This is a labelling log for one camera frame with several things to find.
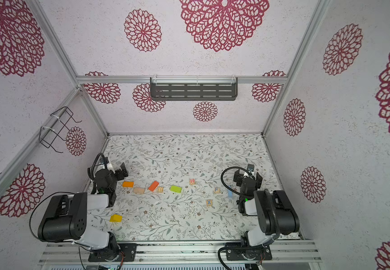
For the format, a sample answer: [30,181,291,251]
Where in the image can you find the light blue wood block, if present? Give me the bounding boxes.
[227,190,233,199]

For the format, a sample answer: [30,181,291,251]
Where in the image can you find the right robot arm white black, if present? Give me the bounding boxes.
[233,169,300,248]

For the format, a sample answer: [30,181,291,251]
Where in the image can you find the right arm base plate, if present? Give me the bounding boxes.
[225,243,273,261]

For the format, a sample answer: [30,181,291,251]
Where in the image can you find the lime green wood block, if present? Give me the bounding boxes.
[170,186,182,194]

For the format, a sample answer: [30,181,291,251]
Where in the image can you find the red-orange wood block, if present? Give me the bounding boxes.
[148,181,160,192]

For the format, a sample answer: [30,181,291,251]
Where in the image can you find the grey metal wall shelf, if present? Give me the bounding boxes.
[149,77,238,101]

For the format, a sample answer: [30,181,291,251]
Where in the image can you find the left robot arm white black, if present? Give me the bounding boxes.
[37,163,128,262]

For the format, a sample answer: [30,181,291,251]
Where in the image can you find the natural plain wood block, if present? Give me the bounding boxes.
[133,187,145,194]

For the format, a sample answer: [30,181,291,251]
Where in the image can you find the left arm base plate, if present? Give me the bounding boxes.
[88,243,138,263]

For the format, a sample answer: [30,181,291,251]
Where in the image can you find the blue X letter cube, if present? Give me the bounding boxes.
[206,199,213,207]

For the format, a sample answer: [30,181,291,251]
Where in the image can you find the black wire wall rack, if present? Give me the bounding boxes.
[38,106,82,154]

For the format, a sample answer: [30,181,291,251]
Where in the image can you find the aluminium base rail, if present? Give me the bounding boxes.
[37,240,322,266]

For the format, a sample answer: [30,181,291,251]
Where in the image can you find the yellow wood block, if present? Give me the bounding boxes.
[109,214,122,223]

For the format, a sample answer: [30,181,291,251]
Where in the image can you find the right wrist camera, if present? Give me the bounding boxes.
[247,164,255,173]

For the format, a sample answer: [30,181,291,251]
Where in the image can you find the orange wood block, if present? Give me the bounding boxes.
[122,181,134,188]

